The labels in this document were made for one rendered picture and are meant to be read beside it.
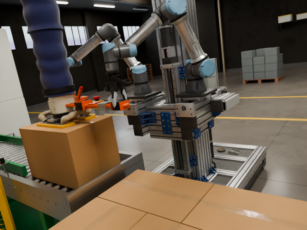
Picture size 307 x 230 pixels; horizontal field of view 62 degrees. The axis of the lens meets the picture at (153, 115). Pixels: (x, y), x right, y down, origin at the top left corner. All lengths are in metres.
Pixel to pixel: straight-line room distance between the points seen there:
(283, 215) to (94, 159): 1.17
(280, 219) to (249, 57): 7.84
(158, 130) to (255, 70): 7.11
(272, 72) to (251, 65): 0.71
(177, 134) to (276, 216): 0.92
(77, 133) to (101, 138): 0.21
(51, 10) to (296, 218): 1.81
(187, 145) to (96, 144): 0.76
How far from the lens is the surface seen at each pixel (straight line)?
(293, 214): 1.40
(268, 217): 1.35
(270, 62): 8.78
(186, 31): 1.64
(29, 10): 1.93
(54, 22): 1.92
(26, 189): 2.09
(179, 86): 2.02
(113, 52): 1.49
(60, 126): 1.81
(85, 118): 1.91
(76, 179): 1.77
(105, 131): 1.87
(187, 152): 2.15
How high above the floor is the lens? 1.33
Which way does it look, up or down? 13 degrees down
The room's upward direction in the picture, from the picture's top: 9 degrees counter-clockwise
